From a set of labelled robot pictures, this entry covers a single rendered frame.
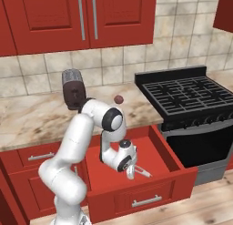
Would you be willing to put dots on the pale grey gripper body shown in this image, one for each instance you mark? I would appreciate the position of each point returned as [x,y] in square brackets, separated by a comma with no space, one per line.
[130,171]

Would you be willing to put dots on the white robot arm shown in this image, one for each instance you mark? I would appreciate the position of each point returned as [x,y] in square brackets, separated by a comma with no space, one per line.
[71,143]

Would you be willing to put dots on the red open drawer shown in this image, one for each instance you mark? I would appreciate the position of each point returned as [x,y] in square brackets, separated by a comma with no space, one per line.
[145,186]

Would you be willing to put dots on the red closed drawer front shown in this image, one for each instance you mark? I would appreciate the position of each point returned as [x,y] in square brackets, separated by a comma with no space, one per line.
[36,151]

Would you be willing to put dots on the black oven door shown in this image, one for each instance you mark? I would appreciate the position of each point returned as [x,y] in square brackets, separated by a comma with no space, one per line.
[197,149]

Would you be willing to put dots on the small dark red round fruit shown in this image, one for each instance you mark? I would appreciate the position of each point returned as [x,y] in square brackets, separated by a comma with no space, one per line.
[118,99]

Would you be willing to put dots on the black stove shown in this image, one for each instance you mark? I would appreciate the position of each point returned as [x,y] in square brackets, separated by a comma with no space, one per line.
[188,98]

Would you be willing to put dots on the red base cupboard door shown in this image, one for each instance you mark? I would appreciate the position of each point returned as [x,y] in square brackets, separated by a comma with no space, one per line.
[33,189]

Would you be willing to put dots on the red base cupboard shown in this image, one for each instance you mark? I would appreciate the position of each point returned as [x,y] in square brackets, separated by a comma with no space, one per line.
[230,161]
[9,201]

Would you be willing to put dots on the dark brown toaster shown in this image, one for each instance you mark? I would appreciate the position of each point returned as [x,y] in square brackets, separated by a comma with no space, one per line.
[72,89]

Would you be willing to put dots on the red wall cupboard door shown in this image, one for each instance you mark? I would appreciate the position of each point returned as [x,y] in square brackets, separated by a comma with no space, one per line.
[45,19]
[124,16]
[6,25]

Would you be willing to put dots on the red wall cupboard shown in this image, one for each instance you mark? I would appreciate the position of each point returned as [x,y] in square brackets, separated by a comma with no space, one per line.
[224,10]

